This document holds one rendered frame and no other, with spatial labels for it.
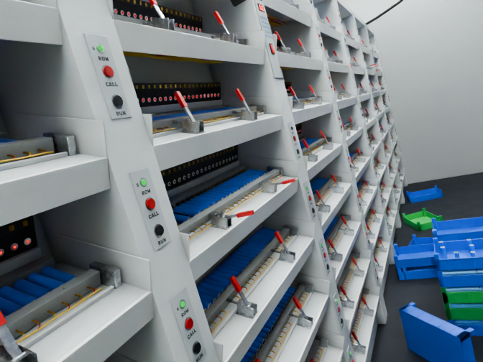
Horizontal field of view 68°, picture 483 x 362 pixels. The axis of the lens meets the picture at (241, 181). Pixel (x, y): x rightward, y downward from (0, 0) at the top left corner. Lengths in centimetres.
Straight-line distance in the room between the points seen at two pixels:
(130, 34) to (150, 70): 33
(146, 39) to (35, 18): 20
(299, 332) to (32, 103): 85
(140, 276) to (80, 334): 11
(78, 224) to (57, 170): 16
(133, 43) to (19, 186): 32
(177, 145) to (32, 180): 27
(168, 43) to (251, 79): 48
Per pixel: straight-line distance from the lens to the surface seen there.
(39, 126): 62
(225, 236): 72
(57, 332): 52
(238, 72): 118
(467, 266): 186
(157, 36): 71
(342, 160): 182
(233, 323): 80
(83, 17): 59
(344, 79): 250
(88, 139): 54
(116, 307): 54
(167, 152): 63
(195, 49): 81
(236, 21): 119
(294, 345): 106
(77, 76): 55
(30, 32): 54
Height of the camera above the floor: 115
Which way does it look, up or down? 8 degrees down
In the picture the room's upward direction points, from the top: 16 degrees counter-clockwise
